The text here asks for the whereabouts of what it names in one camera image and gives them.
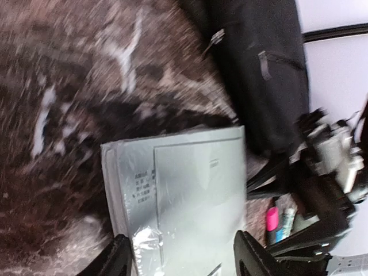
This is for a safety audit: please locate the blue highlighter marker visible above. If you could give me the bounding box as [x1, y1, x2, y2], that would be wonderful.
[275, 208, 296, 243]

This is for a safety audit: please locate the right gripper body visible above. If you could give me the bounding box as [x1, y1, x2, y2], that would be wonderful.
[247, 155, 355, 256]

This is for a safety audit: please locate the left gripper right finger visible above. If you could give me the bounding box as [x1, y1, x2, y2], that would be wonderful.
[233, 231, 290, 276]

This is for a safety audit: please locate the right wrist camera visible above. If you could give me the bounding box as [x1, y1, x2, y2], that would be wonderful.
[297, 109, 367, 204]

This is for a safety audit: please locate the pink highlighter marker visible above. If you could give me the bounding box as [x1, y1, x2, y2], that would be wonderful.
[266, 206, 279, 246]

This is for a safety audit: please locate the black student bag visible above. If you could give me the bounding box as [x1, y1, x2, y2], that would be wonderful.
[179, 1, 309, 155]

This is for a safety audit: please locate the grey notebook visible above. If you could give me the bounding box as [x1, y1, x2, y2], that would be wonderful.
[101, 126, 246, 275]

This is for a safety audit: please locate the right black frame post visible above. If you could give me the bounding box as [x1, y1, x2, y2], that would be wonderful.
[303, 23, 368, 43]

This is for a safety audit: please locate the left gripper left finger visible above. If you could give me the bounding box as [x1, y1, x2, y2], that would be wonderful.
[86, 234, 132, 276]

